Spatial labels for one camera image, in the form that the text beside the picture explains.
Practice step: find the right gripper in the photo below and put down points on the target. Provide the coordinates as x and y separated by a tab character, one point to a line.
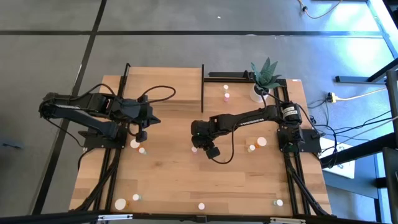
203	130

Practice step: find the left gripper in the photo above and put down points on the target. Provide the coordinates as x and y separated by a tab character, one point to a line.
138	110

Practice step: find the large orange pill bottle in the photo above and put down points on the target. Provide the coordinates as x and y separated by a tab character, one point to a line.
134	143
120	204
261	141

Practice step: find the teal pill bottle white cap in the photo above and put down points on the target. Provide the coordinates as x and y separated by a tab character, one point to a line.
279	203
142	151

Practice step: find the yellow-green pill bottle white cap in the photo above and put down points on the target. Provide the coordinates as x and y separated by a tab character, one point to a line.
251	148

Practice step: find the light blue translucent cup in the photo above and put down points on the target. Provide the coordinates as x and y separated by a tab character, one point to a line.
136	197

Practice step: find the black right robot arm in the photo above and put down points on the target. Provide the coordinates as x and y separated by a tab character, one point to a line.
248	116

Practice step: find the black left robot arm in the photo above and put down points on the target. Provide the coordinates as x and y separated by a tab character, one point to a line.
93	102

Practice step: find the white bottle top centre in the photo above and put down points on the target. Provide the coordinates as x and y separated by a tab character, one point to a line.
225	87

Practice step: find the white plant pot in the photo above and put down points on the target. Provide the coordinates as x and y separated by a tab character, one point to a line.
256	95

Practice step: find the green artificial plant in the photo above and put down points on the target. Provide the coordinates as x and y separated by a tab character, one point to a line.
265	76

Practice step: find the black crossbar with silver brackets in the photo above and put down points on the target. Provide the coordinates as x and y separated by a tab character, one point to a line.
186	218

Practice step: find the yellow power strip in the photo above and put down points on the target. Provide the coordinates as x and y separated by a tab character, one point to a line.
331	97

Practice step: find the white sheet on floor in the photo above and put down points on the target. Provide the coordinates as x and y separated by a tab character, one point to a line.
342	165

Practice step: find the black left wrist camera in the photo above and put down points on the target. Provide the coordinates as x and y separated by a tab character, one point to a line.
141	136

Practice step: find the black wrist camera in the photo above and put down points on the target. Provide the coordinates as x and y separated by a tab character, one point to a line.
213	152
141	136

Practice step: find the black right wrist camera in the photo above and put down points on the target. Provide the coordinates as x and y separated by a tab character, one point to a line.
213	152

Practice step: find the wooden shelf black frame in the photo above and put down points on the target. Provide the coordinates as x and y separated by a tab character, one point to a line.
164	84

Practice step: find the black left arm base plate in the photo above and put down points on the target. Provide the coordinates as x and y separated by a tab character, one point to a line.
93	142

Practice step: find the black aluminium side frame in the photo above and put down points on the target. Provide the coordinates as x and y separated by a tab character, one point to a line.
107	174
295	177

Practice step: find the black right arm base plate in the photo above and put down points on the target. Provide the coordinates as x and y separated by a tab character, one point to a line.
311	140

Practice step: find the black desk frame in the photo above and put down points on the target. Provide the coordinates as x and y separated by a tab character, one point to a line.
357	149

